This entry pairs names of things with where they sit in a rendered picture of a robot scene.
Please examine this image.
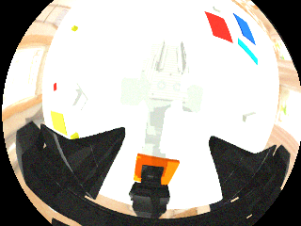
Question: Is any small yellow block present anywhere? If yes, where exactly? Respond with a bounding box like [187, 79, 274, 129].
[71, 132, 79, 139]
[71, 25, 78, 31]

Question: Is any blue flat plate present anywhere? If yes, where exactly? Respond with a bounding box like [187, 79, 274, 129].
[233, 12, 256, 45]

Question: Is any cyan flat bar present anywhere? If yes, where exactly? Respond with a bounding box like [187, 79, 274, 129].
[237, 39, 259, 64]

